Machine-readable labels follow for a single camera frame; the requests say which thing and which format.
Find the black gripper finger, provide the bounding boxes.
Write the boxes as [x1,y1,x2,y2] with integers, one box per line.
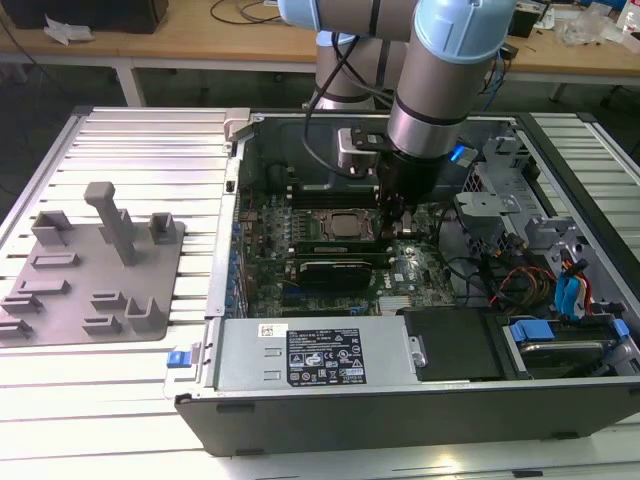
[380,194,404,240]
[397,209,427,237]

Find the black RAM slot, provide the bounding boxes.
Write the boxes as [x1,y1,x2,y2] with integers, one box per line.
[290,195,380,203]
[290,183,380,191]
[290,201,380,209]
[290,189,380,197]

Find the green motherboard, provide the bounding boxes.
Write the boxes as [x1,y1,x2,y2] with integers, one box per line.
[234,187,459,319]

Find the silver CPU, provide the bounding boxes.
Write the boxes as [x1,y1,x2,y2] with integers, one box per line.
[330,214,362,237]

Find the metal socket cover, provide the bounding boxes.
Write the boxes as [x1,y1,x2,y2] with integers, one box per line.
[317,209,376,246]

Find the black graphics card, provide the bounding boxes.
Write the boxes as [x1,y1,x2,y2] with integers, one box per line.
[298,257,374,291]

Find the silver finned heat sink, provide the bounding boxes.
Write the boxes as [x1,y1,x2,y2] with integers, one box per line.
[379,295,414,316]

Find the silver drive bay cage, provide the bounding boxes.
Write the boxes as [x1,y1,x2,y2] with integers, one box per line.
[453,134,544,261]

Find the black plastic cover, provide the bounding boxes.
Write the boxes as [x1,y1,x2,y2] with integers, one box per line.
[404,307,501,381]

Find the small black device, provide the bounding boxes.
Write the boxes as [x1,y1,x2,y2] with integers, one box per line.
[513,9,544,37]

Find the hard disk blue carrier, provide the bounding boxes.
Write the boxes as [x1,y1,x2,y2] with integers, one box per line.
[507,319,630,381]

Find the grey power supply unit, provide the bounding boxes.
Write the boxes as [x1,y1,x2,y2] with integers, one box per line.
[212,318,416,394]

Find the black PC case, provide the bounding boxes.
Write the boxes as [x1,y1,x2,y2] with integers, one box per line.
[164,107,640,459]

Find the clear plastic bags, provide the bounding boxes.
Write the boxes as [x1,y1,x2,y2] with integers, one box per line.
[559,7,621,46]

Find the wooden desk white legs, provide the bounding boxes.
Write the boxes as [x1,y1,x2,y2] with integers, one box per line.
[0,0,640,109]

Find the white red box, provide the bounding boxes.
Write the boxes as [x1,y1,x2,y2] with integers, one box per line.
[614,0,640,51]

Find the grey parts rack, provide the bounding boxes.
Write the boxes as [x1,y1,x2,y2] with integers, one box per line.
[0,180,187,349]

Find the large black box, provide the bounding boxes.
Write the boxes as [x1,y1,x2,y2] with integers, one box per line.
[9,0,169,34]

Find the white crumpled paper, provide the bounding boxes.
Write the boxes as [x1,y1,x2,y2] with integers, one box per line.
[44,14,94,46]

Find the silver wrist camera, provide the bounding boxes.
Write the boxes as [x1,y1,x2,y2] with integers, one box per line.
[335,127,390,179]

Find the black cable bundle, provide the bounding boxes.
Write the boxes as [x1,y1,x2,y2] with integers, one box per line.
[433,207,499,304]

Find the coloured power wire bundle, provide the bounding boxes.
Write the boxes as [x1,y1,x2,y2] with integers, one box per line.
[489,267,556,306]

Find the blue data wire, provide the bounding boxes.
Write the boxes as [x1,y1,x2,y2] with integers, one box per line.
[554,272,589,321]

